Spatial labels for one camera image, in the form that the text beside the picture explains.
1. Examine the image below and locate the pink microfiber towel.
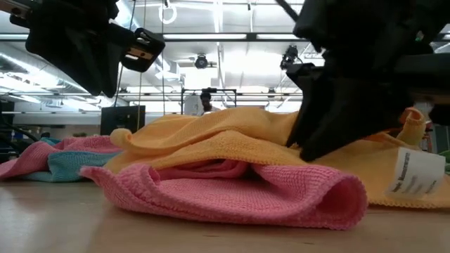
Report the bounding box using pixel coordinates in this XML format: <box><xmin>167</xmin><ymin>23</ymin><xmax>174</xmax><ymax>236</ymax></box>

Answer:
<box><xmin>0</xmin><ymin>135</ymin><xmax>123</xmax><ymax>181</ymax></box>
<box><xmin>79</xmin><ymin>158</ymin><xmax>369</xmax><ymax>231</ymax></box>

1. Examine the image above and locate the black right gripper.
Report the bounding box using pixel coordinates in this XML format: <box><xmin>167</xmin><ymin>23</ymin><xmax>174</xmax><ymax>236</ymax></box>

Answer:
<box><xmin>286</xmin><ymin>0</ymin><xmax>450</xmax><ymax>162</ymax></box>

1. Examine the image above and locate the person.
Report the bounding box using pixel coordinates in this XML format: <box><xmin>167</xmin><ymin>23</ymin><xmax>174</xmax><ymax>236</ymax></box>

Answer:
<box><xmin>199</xmin><ymin>91</ymin><xmax>221</xmax><ymax>116</ymax></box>

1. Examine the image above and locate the black overhead frame beam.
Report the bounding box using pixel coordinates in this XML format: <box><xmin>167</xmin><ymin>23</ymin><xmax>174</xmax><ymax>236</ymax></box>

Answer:
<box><xmin>161</xmin><ymin>32</ymin><xmax>304</xmax><ymax>43</ymax></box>

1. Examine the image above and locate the blue microfiber towel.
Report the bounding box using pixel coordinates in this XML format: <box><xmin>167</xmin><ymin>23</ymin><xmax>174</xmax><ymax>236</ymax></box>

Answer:
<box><xmin>20</xmin><ymin>136</ymin><xmax>119</xmax><ymax>183</ymax></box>

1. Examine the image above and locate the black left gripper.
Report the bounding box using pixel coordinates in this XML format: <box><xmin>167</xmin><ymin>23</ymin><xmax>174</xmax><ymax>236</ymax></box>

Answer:
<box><xmin>0</xmin><ymin>0</ymin><xmax>166</xmax><ymax>98</ymax></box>

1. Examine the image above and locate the black hanging cable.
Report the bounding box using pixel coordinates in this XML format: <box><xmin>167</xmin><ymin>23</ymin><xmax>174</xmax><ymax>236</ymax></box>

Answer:
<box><xmin>112</xmin><ymin>65</ymin><xmax>124</xmax><ymax>108</ymax></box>

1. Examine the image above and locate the black monitor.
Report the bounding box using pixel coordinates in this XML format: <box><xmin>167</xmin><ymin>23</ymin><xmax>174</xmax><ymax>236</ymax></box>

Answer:
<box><xmin>100</xmin><ymin>105</ymin><xmax>146</xmax><ymax>136</ymax></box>

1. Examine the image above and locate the white cable loop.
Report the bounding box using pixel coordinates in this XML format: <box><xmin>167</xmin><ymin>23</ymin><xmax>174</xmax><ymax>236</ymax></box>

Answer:
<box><xmin>157</xmin><ymin>0</ymin><xmax>178</xmax><ymax>25</ymax></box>

